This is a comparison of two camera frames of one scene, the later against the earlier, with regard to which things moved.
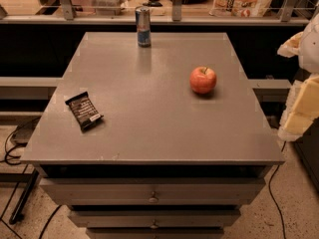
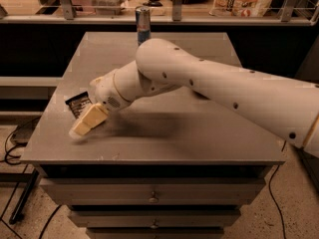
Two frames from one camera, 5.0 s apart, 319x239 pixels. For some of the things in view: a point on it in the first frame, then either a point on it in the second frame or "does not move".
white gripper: x=311 y=50 -> x=106 y=93
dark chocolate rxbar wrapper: x=84 y=111 does not move
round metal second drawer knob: x=154 y=226 does not move
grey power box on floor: x=23 y=131 does not move
